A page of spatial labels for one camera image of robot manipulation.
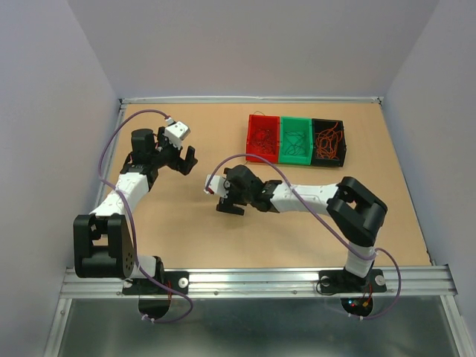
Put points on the green plastic bin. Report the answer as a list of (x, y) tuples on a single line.
[(295, 141)]

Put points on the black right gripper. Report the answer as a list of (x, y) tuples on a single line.
[(230, 207)]

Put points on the aluminium front rail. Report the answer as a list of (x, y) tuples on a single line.
[(256, 283)]

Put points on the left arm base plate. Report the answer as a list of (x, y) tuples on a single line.
[(175, 280)]

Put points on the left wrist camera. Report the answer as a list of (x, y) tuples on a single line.
[(176, 132)]

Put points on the black plastic bin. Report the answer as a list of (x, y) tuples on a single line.
[(329, 144)]

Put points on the red plastic bin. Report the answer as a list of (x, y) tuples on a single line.
[(263, 138)]

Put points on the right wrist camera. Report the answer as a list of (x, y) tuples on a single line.
[(215, 185)]

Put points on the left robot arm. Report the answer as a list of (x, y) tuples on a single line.
[(103, 246)]

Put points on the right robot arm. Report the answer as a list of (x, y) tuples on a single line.
[(357, 212)]

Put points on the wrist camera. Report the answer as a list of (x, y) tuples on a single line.
[(215, 185), (176, 132)]

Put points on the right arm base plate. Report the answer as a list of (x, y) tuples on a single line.
[(340, 281)]

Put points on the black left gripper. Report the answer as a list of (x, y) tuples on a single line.
[(184, 166)]

